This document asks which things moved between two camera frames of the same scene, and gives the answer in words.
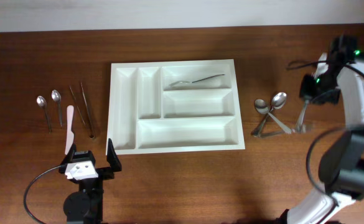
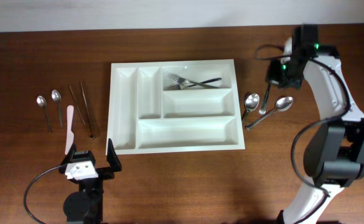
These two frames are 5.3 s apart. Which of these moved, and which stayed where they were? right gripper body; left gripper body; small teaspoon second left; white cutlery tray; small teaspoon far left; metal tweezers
Moved: right gripper body
Stayed: white cutlery tray; small teaspoon far left; left gripper body; metal tweezers; small teaspoon second left
